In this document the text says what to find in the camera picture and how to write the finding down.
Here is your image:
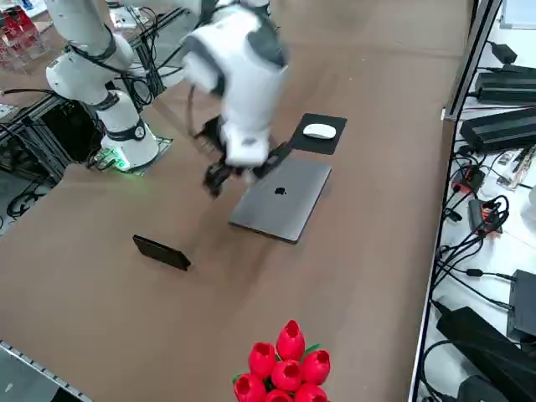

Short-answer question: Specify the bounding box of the small black power adapter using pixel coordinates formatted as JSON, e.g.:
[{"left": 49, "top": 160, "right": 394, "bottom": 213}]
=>
[{"left": 489, "top": 40, "right": 519, "bottom": 64}]

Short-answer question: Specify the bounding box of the dark square mouse pad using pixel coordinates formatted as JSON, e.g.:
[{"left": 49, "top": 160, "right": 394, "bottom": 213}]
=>
[{"left": 288, "top": 111, "right": 348, "bottom": 157}]

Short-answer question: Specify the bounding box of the red plastic tulip flower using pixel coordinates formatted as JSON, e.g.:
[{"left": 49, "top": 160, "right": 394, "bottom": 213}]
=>
[
  {"left": 233, "top": 372, "right": 267, "bottom": 402},
  {"left": 300, "top": 349, "right": 332, "bottom": 385},
  {"left": 262, "top": 388, "right": 296, "bottom": 402},
  {"left": 247, "top": 342, "right": 278, "bottom": 378},
  {"left": 271, "top": 358, "right": 303, "bottom": 390},
  {"left": 292, "top": 382, "right": 328, "bottom": 402},
  {"left": 276, "top": 319, "right": 307, "bottom": 361}
]

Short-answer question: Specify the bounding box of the dark green model phone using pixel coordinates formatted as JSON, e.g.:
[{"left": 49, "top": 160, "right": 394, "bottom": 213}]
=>
[{"left": 131, "top": 234, "right": 193, "bottom": 272}]

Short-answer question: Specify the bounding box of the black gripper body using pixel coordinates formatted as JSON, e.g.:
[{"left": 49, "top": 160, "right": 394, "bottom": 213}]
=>
[{"left": 215, "top": 161, "right": 269, "bottom": 179}]

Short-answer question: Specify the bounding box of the silver laptop with apple logo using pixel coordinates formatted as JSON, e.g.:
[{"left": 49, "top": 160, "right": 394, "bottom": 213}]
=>
[{"left": 228, "top": 157, "right": 332, "bottom": 245}]

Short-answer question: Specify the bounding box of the black ribbed power brick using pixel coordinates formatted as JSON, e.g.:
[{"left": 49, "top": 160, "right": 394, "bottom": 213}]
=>
[
  {"left": 459, "top": 106, "right": 536, "bottom": 152},
  {"left": 475, "top": 70, "right": 536, "bottom": 104}
]

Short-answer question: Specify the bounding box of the white computer mouse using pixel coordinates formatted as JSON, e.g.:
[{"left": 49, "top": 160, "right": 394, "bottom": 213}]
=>
[{"left": 301, "top": 122, "right": 337, "bottom": 140}]

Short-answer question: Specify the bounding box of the clear shelf with red packets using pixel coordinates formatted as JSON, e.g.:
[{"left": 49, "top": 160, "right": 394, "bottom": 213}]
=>
[{"left": 0, "top": 8, "right": 47, "bottom": 70}]

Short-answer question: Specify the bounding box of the grey aluminium frame rail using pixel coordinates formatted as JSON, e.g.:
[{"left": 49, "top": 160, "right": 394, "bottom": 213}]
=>
[{"left": 0, "top": 341, "right": 91, "bottom": 402}]

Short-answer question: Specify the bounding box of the black hub with cables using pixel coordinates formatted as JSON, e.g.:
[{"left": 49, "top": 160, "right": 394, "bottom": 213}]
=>
[{"left": 467, "top": 198, "right": 503, "bottom": 236}]

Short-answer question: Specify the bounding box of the large black power brick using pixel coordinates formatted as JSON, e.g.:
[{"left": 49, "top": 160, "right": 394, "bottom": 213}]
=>
[{"left": 435, "top": 306, "right": 536, "bottom": 402}]

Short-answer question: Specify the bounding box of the red and black usb hub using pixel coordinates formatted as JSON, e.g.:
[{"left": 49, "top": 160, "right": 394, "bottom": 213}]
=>
[{"left": 451, "top": 164, "right": 487, "bottom": 194}]

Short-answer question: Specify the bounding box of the black rectangular box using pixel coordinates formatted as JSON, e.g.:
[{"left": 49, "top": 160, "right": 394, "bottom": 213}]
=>
[{"left": 505, "top": 269, "right": 536, "bottom": 341}]

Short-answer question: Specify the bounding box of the aluminium frame post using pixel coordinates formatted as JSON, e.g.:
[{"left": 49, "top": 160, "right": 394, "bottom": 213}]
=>
[{"left": 443, "top": 0, "right": 503, "bottom": 122}]

